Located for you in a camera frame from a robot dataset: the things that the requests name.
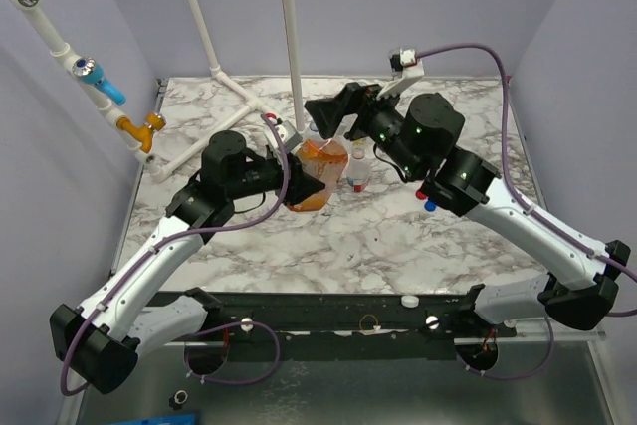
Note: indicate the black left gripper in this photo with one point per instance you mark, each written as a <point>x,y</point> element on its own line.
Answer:
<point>300,185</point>

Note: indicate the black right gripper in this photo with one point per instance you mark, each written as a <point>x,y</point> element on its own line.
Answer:
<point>355,109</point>

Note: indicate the clear bottle blue label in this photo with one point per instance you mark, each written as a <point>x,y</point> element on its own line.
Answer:
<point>313,132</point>

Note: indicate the crushed bottle orange label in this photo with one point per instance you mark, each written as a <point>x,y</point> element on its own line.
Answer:
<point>324,161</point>

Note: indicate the small bottle red label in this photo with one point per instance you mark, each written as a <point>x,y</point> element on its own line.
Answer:
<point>358,170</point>

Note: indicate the blue bottle cap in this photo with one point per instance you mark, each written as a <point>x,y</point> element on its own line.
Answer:
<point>430,206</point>

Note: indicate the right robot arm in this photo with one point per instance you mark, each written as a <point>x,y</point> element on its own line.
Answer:
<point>579,287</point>

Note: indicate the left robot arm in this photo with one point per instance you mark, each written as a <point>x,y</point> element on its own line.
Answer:
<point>101,341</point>

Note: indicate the yellow plastic faucet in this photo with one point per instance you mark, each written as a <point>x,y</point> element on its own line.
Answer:
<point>144,134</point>

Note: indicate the white cap on table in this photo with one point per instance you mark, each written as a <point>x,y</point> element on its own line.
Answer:
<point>409,301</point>

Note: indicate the blue object at edge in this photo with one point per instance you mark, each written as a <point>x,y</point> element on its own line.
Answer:
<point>175,419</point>

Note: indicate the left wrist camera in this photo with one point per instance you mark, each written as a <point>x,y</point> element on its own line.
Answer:
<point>285,133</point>

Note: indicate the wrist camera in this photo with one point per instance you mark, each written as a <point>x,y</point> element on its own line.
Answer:
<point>406,68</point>
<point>285,133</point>

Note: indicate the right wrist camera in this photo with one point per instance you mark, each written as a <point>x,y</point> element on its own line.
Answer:
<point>406,68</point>

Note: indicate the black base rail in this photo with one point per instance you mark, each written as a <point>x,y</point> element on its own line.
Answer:
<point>342,327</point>

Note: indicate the white PVC pipe frame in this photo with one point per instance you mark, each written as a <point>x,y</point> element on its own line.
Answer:
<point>108,99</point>

